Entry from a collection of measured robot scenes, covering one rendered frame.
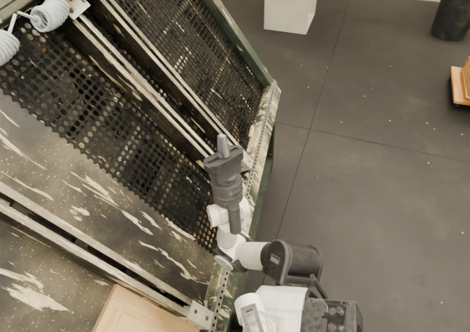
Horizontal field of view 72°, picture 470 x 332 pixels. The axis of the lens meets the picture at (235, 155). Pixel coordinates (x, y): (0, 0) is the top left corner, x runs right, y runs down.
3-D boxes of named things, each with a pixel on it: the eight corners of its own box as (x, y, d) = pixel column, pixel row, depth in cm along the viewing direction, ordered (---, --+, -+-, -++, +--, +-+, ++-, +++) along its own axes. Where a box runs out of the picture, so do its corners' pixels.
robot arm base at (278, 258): (298, 247, 107) (324, 244, 98) (298, 289, 102) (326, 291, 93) (261, 240, 99) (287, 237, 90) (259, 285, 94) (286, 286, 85)
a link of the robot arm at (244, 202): (244, 191, 98) (240, 212, 109) (215, 199, 96) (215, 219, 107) (252, 210, 94) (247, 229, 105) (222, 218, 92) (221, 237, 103)
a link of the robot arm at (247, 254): (249, 248, 125) (289, 250, 107) (231, 277, 118) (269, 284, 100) (230, 228, 122) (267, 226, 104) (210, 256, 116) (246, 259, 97)
